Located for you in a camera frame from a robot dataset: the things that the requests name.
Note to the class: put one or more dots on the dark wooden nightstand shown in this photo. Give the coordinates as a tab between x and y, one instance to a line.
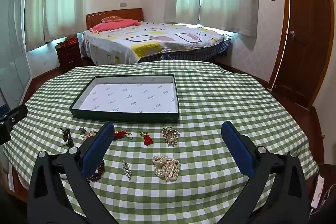
69	58

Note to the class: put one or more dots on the metal door knob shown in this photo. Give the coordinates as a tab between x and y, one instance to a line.
292	33

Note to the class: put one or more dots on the green checked tablecloth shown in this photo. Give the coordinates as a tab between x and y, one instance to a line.
210	108

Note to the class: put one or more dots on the bed with patterned cover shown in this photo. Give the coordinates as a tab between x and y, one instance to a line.
157	37

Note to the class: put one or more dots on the red knot tassel charm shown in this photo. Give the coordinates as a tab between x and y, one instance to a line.
119	134

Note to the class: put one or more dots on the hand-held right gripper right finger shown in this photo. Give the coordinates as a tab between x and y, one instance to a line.
239	150

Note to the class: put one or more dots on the silver rhinestone brooch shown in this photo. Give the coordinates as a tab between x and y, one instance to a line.
126	169

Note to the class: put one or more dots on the gold rhinestone brooch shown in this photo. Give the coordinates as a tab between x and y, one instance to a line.
170	136

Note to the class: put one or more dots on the silver pearl brooch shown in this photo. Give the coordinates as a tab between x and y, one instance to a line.
82	130

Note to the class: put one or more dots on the white power strip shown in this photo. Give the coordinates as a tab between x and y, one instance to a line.
318	191

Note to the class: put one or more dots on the wooden headboard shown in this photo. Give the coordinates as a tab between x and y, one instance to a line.
115	14

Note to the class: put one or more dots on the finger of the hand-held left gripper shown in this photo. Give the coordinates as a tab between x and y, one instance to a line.
4	134
17	111

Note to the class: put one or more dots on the red box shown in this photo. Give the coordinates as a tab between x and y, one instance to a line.
71	42

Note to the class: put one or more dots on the glass wardrobe door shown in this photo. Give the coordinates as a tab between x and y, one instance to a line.
13	43

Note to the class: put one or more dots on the red-brown pillow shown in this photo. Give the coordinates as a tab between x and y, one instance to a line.
111	19

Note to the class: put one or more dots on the blue plaid bed skirt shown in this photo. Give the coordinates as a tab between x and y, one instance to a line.
199	52

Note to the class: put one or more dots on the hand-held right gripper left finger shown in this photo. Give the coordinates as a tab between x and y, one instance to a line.
97	150

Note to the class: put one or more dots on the brown wooden door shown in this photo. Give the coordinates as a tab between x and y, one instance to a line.
307	29

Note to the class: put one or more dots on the green shallow cardboard box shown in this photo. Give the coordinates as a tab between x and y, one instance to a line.
131	98

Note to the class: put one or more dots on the pink pillow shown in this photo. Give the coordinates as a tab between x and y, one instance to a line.
115	25

